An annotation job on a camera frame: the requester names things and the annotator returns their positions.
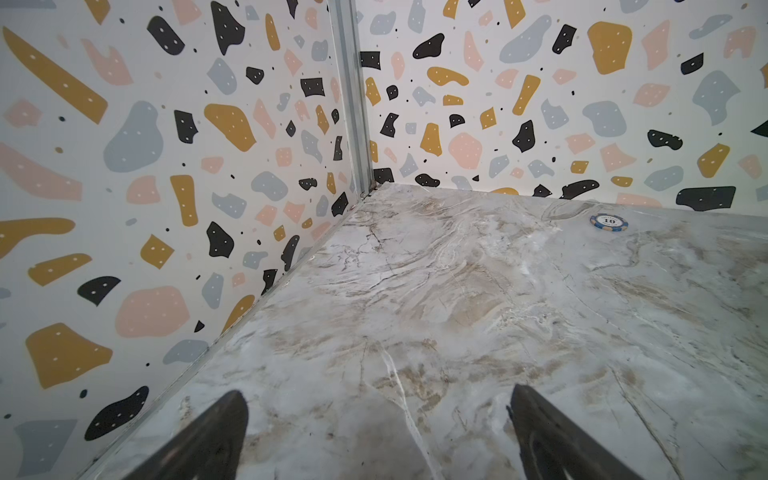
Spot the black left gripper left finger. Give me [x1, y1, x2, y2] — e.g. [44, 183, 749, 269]
[127, 390, 249, 480]

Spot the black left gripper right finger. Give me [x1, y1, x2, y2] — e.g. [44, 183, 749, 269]
[507, 384, 639, 480]

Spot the aluminium corner post left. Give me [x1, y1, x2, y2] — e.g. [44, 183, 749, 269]
[328, 0, 375, 199]

